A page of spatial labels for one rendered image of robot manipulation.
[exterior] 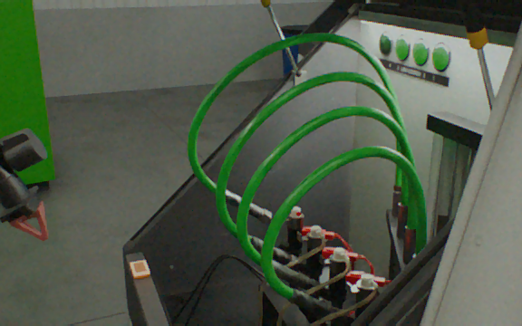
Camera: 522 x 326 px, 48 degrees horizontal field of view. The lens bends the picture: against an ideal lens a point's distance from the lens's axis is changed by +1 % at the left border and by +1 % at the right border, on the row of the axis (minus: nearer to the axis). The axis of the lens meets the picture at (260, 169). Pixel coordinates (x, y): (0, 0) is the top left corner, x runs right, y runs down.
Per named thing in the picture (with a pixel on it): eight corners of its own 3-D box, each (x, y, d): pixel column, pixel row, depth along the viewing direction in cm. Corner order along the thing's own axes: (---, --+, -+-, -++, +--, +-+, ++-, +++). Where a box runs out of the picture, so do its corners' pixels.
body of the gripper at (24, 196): (42, 192, 125) (22, 163, 122) (32, 211, 116) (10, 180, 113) (14, 206, 125) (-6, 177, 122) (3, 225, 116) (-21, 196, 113)
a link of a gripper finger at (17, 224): (63, 222, 128) (39, 186, 124) (58, 236, 121) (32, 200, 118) (35, 236, 128) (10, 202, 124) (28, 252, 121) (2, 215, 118)
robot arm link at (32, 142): (-34, 126, 118) (-50, 139, 110) (16, 100, 118) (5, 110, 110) (1, 176, 122) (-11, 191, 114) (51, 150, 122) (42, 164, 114)
